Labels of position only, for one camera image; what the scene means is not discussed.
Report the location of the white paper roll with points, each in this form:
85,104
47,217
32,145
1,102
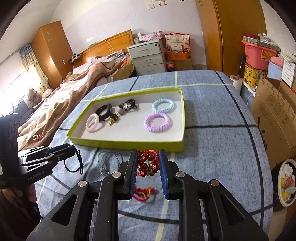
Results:
237,83

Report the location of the white three-drawer cabinet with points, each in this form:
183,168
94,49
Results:
148,57

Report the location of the green shallow cardboard tray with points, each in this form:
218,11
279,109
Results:
130,132

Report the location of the light blue storage box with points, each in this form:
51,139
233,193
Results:
275,67

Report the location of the yellow patterned box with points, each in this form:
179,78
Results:
252,75

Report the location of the black hair tie pink bead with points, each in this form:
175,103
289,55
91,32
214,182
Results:
127,106

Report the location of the wooden headboard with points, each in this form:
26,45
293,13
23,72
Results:
106,47

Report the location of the tall wooden wardrobe left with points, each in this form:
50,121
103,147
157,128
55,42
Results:
52,50

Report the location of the blue plaid table cloth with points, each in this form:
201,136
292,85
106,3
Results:
221,142

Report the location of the bed with brown blanket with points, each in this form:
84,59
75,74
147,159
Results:
45,121

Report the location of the round trash bin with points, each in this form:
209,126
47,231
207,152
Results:
283,176

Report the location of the orange box under bag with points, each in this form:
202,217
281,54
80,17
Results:
178,56

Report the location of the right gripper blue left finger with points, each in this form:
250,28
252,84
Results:
129,171

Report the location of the red soda bottle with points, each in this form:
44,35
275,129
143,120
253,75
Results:
170,66

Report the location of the red white gift bag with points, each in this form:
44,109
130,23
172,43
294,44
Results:
177,42

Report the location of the black fitness wristband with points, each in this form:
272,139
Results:
104,112

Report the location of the pink plastic bin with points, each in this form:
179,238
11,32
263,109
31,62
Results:
257,56

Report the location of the large wooden wardrobe right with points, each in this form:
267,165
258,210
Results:
224,23

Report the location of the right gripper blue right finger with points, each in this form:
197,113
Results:
168,170

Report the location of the black cord teal bead tie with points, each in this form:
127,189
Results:
74,167

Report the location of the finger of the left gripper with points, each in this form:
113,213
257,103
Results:
46,154

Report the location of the brown cardboard box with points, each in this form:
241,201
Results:
274,112

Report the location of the floral curtain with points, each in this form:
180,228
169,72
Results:
38,80

